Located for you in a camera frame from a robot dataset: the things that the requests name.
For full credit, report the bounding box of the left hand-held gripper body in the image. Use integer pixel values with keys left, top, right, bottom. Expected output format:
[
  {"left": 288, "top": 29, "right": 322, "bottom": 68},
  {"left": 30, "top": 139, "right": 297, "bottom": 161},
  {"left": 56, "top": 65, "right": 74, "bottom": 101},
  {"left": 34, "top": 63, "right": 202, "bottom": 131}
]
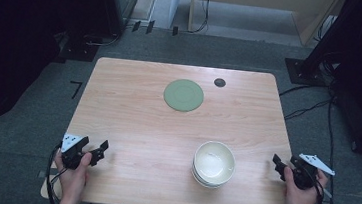
[{"left": 58, "top": 132, "right": 90, "bottom": 171}]

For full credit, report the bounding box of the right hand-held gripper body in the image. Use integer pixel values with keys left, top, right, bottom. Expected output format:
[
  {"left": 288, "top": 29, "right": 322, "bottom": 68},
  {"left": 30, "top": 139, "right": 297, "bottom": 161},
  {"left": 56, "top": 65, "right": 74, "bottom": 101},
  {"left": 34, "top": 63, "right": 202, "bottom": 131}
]
[{"left": 287, "top": 152, "right": 337, "bottom": 194}]

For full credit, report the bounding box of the person's left hand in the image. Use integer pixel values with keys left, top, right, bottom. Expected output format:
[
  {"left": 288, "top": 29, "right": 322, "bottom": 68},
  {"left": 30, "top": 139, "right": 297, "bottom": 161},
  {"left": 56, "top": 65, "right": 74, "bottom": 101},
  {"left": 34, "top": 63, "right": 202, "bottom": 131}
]
[{"left": 50, "top": 148, "right": 94, "bottom": 204}]

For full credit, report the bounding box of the person's right hand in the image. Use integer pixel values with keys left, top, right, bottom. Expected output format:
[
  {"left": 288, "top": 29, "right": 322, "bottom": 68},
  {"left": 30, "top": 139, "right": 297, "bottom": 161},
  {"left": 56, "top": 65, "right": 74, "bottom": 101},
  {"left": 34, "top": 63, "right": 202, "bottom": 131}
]
[{"left": 280, "top": 165, "right": 330, "bottom": 204}]

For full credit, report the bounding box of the cream white bowl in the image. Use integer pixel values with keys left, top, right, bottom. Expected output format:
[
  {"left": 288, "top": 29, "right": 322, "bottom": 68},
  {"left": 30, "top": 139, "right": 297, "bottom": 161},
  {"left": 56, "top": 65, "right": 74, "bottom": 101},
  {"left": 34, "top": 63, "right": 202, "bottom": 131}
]
[{"left": 191, "top": 139, "right": 238, "bottom": 188}]

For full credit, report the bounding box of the stack of white bowls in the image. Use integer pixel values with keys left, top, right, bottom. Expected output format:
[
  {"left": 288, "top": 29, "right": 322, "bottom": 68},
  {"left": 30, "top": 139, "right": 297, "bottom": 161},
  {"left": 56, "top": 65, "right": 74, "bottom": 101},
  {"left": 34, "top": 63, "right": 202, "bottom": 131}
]
[{"left": 189, "top": 162, "right": 231, "bottom": 191}]

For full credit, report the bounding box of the green round plate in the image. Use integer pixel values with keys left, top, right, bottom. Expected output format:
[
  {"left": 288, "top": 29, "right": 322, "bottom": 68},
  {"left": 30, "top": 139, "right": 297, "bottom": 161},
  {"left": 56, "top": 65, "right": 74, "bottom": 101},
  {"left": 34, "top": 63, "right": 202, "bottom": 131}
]
[{"left": 161, "top": 76, "right": 206, "bottom": 114}]

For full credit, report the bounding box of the dark round table grommet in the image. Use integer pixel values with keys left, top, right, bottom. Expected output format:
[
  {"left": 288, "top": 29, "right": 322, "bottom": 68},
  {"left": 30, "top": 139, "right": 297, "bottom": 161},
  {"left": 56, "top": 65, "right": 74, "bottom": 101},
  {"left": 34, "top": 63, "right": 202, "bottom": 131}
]
[{"left": 213, "top": 77, "right": 227, "bottom": 88}]

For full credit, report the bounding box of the light wooden cabinet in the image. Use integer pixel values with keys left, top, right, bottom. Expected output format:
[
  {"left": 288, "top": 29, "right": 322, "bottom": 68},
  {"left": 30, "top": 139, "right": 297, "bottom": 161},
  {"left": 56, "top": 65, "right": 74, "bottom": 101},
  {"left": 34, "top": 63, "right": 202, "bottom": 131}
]
[{"left": 186, "top": 0, "right": 348, "bottom": 50}]

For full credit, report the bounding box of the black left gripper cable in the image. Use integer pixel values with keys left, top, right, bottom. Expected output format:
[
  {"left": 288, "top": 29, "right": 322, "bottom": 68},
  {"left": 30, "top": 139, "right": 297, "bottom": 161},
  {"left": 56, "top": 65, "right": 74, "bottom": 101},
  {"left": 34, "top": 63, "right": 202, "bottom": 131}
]
[{"left": 44, "top": 143, "right": 67, "bottom": 204}]

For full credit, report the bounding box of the black floor cable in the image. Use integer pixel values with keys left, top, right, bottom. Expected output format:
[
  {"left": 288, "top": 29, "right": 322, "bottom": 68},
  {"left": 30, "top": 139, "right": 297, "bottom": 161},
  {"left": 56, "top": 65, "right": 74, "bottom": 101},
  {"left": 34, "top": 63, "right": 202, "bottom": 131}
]
[
  {"left": 283, "top": 94, "right": 334, "bottom": 125},
  {"left": 278, "top": 81, "right": 319, "bottom": 101}
]

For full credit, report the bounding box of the black stand base plate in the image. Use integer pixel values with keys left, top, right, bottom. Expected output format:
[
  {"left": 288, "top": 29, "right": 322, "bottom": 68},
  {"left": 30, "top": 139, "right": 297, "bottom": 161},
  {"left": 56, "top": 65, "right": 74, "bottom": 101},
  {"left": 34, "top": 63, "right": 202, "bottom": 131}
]
[
  {"left": 282, "top": 56, "right": 339, "bottom": 90},
  {"left": 57, "top": 30, "right": 102, "bottom": 64}
]

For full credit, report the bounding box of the black hanging cable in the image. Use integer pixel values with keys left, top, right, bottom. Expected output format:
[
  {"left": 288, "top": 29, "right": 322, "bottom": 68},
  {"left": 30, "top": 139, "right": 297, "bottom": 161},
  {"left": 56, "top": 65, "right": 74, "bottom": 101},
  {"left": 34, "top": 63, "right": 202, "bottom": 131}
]
[{"left": 189, "top": 0, "right": 212, "bottom": 36}]

